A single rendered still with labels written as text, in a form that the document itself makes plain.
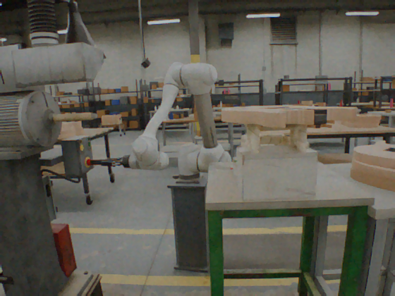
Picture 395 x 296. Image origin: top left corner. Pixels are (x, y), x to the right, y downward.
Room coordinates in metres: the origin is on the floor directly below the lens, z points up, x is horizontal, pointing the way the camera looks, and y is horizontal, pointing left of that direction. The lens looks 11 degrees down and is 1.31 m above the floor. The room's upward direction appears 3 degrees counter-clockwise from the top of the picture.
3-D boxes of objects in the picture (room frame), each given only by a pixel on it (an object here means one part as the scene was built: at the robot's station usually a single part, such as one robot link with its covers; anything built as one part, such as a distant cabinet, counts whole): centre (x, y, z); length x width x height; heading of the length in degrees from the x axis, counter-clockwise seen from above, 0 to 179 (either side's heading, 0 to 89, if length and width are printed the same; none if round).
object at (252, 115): (0.92, -0.30, 1.23); 0.40 x 0.35 x 0.04; 23
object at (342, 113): (0.83, -0.48, 1.23); 0.10 x 0.07 x 0.04; 23
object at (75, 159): (1.37, 0.75, 0.99); 0.24 x 0.21 x 0.26; 86
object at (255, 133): (0.88, -0.21, 1.15); 0.03 x 0.03 x 0.09
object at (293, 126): (0.88, -0.29, 1.20); 0.20 x 0.03 x 0.03; 88
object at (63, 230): (1.30, 0.91, 0.49); 0.25 x 0.12 x 0.37; 86
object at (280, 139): (1.04, -0.30, 1.12); 0.20 x 0.03 x 0.03; 88
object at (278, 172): (0.93, -0.29, 1.02); 0.27 x 0.15 x 0.17; 89
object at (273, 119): (0.73, -0.24, 1.23); 0.09 x 0.07 x 0.04; 23
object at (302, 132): (0.88, -0.37, 1.15); 0.03 x 0.03 x 0.09
